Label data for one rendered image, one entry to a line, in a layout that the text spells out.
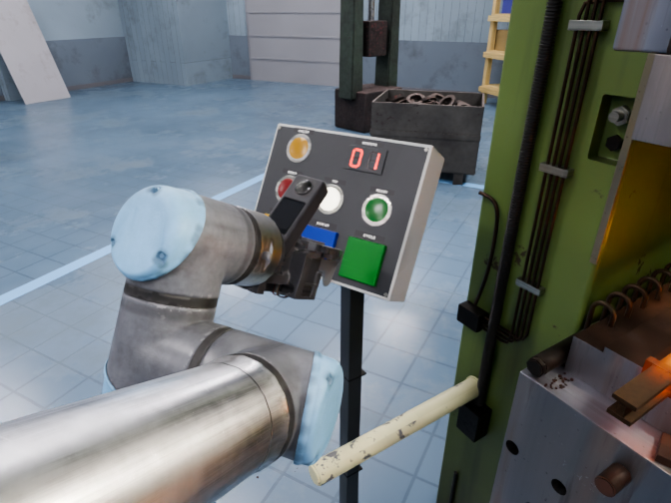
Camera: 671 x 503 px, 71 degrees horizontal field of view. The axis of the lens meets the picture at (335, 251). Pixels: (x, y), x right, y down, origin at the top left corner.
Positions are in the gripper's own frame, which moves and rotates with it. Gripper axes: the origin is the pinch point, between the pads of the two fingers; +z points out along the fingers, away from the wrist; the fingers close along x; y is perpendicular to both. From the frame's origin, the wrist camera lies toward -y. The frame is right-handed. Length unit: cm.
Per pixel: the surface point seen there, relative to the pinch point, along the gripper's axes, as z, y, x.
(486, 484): 62, 47, 26
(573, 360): 14.6, 6.1, 36.2
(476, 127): 326, -127, -78
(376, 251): 10.1, -1.9, 2.5
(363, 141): 10.8, -20.8, -6.3
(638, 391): 0.6, 5.9, 43.3
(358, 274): 10.1, 3.1, 0.4
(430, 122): 316, -123, -115
